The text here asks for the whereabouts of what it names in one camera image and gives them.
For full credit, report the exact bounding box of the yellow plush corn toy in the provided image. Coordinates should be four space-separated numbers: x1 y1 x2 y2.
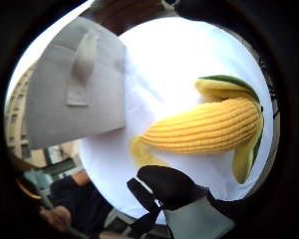
129 74 265 185

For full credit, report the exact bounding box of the the person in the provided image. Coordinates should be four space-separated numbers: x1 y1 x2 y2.
48 169 124 239

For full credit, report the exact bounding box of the grey felt basket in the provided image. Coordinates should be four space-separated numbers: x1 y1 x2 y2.
24 16 128 150

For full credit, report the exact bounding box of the beige building with windows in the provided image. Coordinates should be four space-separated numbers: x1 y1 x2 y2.
4 63 83 171

